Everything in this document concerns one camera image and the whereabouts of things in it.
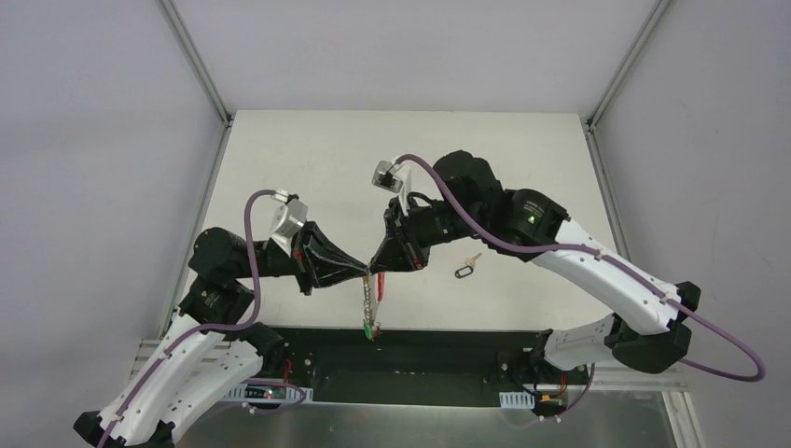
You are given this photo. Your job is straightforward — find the keyring chain with coloured tags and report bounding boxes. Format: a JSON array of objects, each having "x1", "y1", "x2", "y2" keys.
[{"x1": 360, "y1": 265, "x2": 388, "y2": 343}]

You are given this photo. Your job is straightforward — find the key with black tag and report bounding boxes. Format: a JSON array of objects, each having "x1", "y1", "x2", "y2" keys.
[{"x1": 454, "y1": 252, "x2": 483, "y2": 279}]

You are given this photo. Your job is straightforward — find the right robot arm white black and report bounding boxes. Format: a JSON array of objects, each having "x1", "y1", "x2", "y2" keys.
[{"x1": 369, "y1": 150, "x2": 701, "y2": 383}]

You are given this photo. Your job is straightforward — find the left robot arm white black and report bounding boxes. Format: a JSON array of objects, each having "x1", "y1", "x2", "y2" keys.
[{"x1": 73, "y1": 221, "x2": 369, "y2": 447}]

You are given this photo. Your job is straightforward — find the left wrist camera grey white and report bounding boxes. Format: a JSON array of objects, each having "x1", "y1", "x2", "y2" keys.
[{"x1": 270, "y1": 189, "x2": 309, "y2": 256}]

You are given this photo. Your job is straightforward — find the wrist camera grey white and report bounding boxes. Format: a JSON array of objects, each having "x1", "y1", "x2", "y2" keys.
[
  {"x1": 372, "y1": 161, "x2": 411, "y2": 217},
  {"x1": 270, "y1": 189, "x2": 309, "y2": 256}
]

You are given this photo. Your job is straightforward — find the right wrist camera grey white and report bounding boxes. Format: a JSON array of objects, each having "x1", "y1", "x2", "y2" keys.
[{"x1": 372, "y1": 161, "x2": 411, "y2": 217}]

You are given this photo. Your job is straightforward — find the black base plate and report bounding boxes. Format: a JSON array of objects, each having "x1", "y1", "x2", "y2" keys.
[{"x1": 258, "y1": 327, "x2": 589, "y2": 407}]

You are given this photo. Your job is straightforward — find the left white cable duct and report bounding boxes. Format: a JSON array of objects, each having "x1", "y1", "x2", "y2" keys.
[{"x1": 220, "y1": 384, "x2": 313, "y2": 404}]

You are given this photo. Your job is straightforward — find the white cable duct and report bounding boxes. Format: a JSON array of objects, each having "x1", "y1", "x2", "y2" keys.
[
  {"x1": 498, "y1": 391, "x2": 535, "y2": 410},
  {"x1": 220, "y1": 384, "x2": 313, "y2": 404}
]

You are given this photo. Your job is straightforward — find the right white cable duct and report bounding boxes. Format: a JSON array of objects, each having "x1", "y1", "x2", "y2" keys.
[{"x1": 498, "y1": 391, "x2": 535, "y2": 410}]

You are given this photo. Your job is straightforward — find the front aluminium extrusion rail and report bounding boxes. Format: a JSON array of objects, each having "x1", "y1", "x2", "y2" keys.
[{"x1": 591, "y1": 360, "x2": 687, "y2": 392}]

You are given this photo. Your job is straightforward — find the left aluminium frame rail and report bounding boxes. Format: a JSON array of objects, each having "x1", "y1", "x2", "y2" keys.
[{"x1": 156, "y1": 0, "x2": 233, "y2": 128}]

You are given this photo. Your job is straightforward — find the aluminium frame rail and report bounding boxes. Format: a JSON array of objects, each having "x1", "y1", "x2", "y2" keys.
[
  {"x1": 586, "y1": 0, "x2": 675, "y2": 132},
  {"x1": 156, "y1": 0, "x2": 233, "y2": 128}
]

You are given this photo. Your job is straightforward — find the right aluminium frame rail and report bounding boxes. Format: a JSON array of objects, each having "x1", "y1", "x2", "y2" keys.
[{"x1": 586, "y1": 0, "x2": 675, "y2": 132}]

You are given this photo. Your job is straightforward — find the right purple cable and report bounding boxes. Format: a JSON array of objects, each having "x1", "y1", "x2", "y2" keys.
[{"x1": 393, "y1": 154, "x2": 768, "y2": 424}]

